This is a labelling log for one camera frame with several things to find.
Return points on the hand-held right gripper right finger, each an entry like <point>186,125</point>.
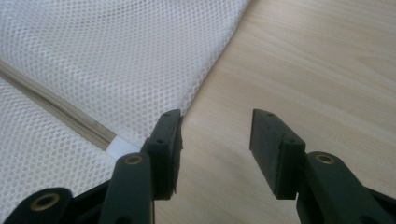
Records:
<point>267,155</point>

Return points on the white mesh laundry bag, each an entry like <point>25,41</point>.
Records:
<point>102,62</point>

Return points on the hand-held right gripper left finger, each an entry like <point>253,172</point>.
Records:
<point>165,149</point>

